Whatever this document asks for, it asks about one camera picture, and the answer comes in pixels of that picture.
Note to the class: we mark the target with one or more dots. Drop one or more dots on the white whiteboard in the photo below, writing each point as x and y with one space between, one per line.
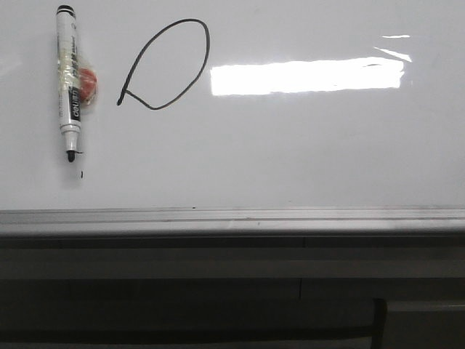
238 103

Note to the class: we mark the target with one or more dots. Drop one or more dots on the aluminium whiteboard tray rail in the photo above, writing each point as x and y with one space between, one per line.
196 221

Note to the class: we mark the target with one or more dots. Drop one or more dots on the orange round magnet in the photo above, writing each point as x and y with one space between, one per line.
88 87

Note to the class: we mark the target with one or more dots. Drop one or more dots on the white black whiteboard marker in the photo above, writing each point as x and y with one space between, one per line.
69 84

